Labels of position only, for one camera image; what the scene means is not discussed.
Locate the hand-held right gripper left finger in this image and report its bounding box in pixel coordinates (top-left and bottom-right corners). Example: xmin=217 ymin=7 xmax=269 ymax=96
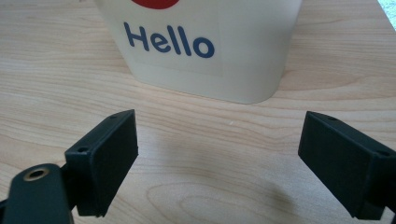
xmin=64 ymin=108 xmax=139 ymax=217

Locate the cream plastic bin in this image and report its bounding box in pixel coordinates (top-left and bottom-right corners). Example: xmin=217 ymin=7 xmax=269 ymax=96
xmin=92 ymin=0 xmax=304 ymax=105

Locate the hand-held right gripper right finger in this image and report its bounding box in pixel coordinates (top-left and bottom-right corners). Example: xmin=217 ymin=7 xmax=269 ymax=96
xmin=297 ymin=110 xmax=396 ymax=221

